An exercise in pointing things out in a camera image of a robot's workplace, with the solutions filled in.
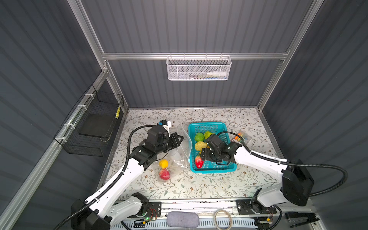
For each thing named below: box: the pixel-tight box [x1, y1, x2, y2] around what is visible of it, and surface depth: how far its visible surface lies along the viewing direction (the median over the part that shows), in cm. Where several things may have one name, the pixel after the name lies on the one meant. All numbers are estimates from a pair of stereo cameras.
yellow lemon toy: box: [159, 159, 170, 169], surface depth 87 cm
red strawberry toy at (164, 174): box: [159, 168, 171, 181], surface depth 82 cm
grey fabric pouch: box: [166, 211, 200, 229], surface depth 70 cm
